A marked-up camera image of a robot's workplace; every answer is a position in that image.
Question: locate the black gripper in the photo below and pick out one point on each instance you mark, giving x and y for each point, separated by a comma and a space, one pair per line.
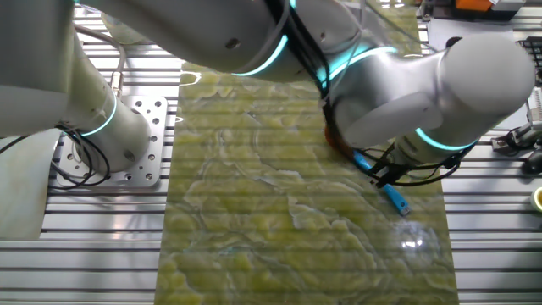
396, 168

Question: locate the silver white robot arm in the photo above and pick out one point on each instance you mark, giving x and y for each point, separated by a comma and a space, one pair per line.
423, 84

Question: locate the green marble pattern mat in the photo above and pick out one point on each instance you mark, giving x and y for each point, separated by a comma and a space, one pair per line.
275, 233

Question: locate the grey metal clamp device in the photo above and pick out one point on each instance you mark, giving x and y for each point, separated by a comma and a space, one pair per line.
523, 136

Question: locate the black rounded device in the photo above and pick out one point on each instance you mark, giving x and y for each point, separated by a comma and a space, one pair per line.
534, 162

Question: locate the white ribbed block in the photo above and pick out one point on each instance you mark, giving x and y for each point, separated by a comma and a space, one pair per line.
535, 106

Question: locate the paper sheet with printed table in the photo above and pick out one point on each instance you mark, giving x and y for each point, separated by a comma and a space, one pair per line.
478, 29

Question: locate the orange grey device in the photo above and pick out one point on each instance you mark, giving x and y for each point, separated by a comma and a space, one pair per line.
474, 4

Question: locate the black keyboard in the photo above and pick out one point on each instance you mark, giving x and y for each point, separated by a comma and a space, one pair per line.
535, 46

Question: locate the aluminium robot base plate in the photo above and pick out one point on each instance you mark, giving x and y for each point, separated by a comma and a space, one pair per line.
156, 123

